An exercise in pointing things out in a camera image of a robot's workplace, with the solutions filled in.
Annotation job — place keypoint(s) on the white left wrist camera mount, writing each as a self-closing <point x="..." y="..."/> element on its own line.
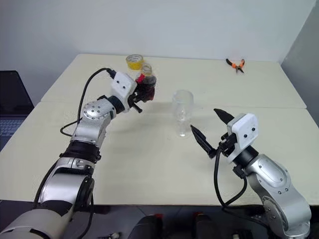
<point x="122" y="85"/>

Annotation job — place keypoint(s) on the yellow tape roll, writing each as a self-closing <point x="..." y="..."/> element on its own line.
<point x="133" y="63"/>

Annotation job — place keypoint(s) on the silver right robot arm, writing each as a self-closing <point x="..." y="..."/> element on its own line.
<point x="271" y="176"/>

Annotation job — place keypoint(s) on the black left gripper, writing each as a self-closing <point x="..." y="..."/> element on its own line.
<point x="136" y="98"/>

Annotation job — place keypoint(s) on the dark drink bottle yellow neck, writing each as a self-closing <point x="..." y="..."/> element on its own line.
<point x="149" y="83"/>

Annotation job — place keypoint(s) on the orange black pliers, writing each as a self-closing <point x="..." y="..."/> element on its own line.
<point x="236" y="65"/>

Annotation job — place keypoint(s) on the dark rounded shape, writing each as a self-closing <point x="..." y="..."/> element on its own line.
<point x="149" y="227"/>
<point x="209" y="226"/>

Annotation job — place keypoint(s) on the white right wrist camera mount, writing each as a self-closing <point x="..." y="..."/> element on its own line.
<point x="245" y="129"/>

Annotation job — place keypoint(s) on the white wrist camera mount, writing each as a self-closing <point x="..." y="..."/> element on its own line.
<point x="122" y="85"/>
<point x="245" y="129"/>

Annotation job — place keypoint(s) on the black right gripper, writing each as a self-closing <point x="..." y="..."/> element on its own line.
<point x="228" y="144"/>

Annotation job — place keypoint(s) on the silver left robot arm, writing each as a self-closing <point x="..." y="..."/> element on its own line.
<point x="92" y="117"/>

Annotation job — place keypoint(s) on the dark laptop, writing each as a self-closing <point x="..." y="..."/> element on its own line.
<point x="11" y="92"/>

